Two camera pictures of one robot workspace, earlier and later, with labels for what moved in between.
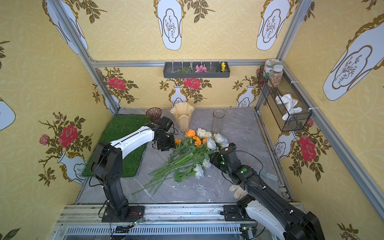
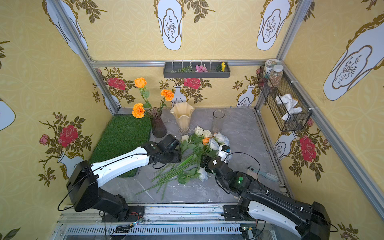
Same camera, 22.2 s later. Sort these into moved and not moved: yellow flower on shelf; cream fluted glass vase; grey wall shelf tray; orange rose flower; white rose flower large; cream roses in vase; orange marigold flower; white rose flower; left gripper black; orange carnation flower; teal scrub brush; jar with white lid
Moved: left gripper black; orange rose flower; orange carnation flower; orange marigold flower
Not moved: teal scrub brush; cream fluted glass vase; cream roses in vase; white rose flower large; jar with white lid; grey wall shelf tray; white rose flower; yellow flower on shelf
